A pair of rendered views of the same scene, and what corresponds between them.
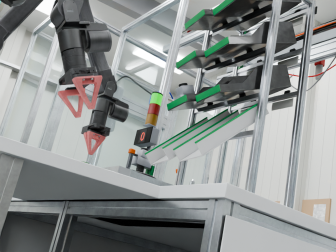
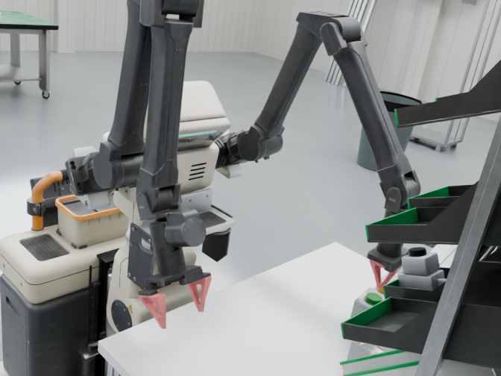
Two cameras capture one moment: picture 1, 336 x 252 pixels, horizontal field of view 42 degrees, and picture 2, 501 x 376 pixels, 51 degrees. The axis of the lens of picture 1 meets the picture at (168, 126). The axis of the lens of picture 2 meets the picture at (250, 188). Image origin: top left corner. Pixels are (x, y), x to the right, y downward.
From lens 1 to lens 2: 141 cm
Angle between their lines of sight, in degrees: 78
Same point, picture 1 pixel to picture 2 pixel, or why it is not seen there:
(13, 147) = (105, 353)
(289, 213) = not seen: outside the picture
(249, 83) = (411, 337)
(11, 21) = (268, 115)
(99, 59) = (379, 151)
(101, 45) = (178, 244)
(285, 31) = not seen: outside the picture
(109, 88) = (391, 198)
